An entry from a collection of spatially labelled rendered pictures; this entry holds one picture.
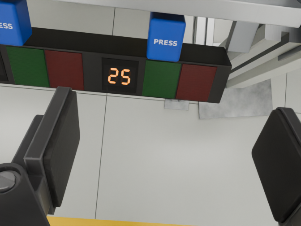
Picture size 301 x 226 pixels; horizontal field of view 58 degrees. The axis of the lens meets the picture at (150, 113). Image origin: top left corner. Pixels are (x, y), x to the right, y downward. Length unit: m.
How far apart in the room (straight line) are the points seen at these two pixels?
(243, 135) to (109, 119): 0.45
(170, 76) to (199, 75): 0.02
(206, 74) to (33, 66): 0.14
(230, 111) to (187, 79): 0.71
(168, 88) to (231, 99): 0.71
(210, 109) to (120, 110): 0.30
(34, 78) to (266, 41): 0.22
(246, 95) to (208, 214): 0.41
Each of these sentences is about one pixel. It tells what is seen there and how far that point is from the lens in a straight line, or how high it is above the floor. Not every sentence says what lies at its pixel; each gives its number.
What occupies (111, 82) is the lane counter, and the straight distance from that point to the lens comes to 0.24.
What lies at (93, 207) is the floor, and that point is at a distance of 0.93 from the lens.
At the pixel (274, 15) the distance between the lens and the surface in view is 0.19.
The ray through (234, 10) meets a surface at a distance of 0.18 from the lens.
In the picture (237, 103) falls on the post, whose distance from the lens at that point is 0.95.
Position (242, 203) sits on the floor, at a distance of 0.99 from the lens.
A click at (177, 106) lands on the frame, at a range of 0.89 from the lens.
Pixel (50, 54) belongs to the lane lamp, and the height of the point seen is 0.67.
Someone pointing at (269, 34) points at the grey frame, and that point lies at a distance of 0.29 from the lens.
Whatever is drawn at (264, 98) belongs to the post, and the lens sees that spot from 0.98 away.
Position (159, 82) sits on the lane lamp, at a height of 0.66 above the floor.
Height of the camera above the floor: 0.89
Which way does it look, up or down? 85 degrees down
